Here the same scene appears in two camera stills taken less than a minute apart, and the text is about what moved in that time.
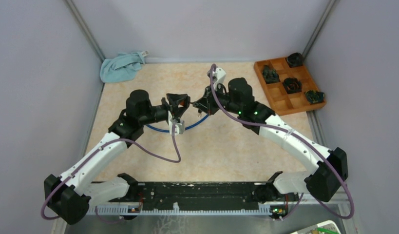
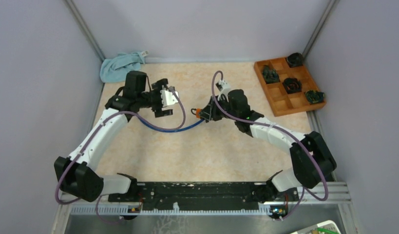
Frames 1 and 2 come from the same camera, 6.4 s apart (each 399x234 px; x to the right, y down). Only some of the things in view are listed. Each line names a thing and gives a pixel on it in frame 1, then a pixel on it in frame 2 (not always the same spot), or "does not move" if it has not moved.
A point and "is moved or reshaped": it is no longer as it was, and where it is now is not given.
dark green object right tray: [313, 97] does not move
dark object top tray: [294, 59] does not move
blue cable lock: [186, 128] does not move
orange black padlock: [183, 103] is moved or reshaped
